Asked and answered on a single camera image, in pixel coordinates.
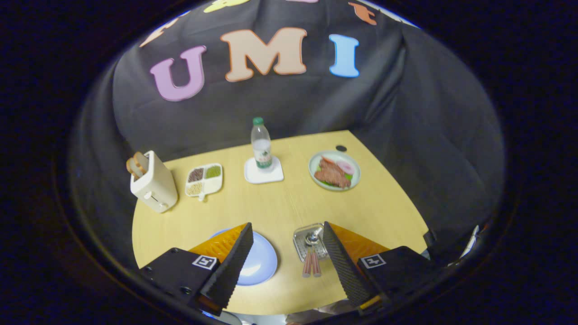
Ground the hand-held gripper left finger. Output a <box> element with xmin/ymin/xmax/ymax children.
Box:
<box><xmin>137</xmin><ymin>222</ymin><xmax>255</xmax><ymax>317</ymax></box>

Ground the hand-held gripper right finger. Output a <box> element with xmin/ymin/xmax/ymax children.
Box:
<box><xmin>321</xmin><ymin>220</ymin><xmax>438</xmax><ymax>317</ymax></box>

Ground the fork with red checked handle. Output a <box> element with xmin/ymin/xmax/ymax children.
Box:
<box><xmin>312</xmin><ymin>227</ymin><xmax>324</xmax><ymax>278</ymax></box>

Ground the spoon with red checked handle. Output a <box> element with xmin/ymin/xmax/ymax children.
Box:
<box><xmin>302</xmin><ymin>231</ymin><xmax>320</xmax><ymax>279</ymax></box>

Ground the light blue round plate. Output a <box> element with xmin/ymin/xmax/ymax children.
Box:
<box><xmin>208</xmin><ymin>227</ymin><xmax>279</xmax><ymax>287</ymax></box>

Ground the pale green plate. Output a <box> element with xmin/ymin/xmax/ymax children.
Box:
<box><xmin>308</xmin><ymin>150</ymin><xmax>362</xmax><ymax>192</ymax></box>

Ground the white divided dish of grains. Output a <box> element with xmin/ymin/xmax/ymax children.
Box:
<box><xmin>185</xmin><ymin>162</ymin><xmax>224</xmax><ymax>202</ymax></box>

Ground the brown cooked meat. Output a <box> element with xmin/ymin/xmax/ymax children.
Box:
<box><xmin>314</xmin><ymin>159</ymin><xmax>352</xmax><ymax>189</ymax></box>

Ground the white square coaster tray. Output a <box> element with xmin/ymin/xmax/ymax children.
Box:
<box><xmin>244</xmin><ymin>156</ymin><xmax>285</xmax><ymax>185</ymax></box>

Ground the cream white toaster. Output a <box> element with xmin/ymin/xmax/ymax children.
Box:
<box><xmin>130</xmin><ymin>150</ymin><xmax>179</xmax><ymax>214</ymax></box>

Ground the clear water bottle green cap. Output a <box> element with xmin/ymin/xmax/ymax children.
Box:
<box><xmin>250</xmin><ymin>116</ymin><xmax>275</xmax><ymax>172</ymax></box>

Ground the black backdrop cloth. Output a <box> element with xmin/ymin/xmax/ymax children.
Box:
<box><xmin>68</xmin><ymin>0</ymin><xmax>506</xmax><ymax>271</ymax></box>

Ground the silver wire cutlery rack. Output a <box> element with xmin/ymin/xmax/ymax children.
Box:
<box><xmin>292</xmin><ymin>222</ymin><xmax>331</xmax><ymax>264</ymax></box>

